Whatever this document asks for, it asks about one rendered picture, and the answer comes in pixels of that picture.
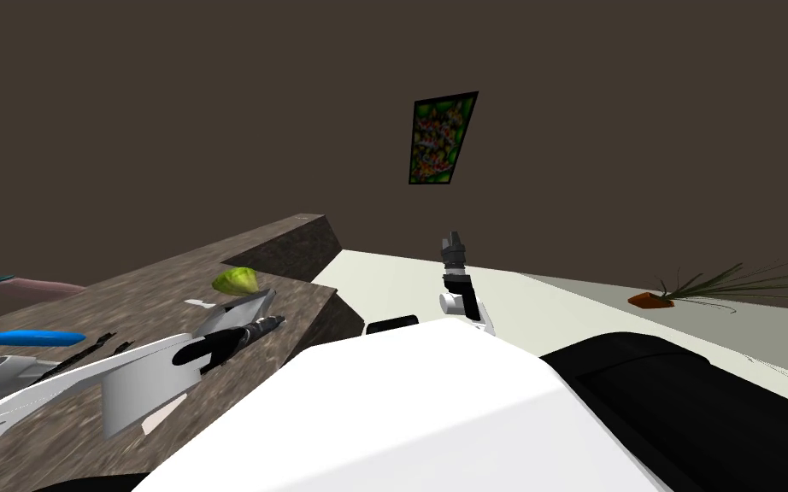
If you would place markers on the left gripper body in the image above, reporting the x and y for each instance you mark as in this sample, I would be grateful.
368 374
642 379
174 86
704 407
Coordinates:
261 326

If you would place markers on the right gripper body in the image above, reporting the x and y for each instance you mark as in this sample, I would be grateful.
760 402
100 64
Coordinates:
455 261

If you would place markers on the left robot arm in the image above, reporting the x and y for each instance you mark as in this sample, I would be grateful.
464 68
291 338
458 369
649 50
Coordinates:
127 383

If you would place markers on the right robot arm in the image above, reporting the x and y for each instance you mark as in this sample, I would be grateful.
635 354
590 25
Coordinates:
681 410

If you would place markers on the green lettuce head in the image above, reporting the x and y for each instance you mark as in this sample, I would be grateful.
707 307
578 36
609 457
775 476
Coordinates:
237 281

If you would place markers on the small white flat piece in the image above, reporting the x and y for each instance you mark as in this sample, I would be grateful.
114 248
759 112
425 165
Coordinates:
200 303

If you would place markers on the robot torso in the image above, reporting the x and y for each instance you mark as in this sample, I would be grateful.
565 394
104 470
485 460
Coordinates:
394 417

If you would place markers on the black thin utensil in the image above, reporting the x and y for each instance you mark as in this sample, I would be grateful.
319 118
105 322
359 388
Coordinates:
83 352

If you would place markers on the pink utensil with teal tip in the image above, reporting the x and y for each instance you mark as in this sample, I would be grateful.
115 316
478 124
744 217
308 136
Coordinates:
25 287

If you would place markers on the plant in orange pot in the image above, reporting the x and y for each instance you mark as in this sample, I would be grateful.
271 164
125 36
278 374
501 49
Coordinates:
695 290

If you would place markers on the blue long utensil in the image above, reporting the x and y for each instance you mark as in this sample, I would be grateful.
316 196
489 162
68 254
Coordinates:
18 337

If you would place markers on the green framed wall picture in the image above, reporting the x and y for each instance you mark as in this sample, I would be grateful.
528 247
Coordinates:
443 138

